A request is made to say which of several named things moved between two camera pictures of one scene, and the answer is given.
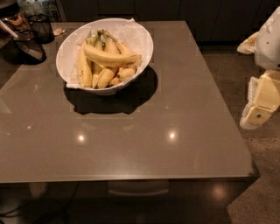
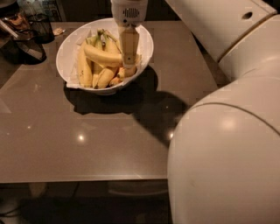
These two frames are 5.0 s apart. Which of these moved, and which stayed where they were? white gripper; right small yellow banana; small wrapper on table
Moved: white gripper
Stayed: small wrapper on table; right small yellow banana
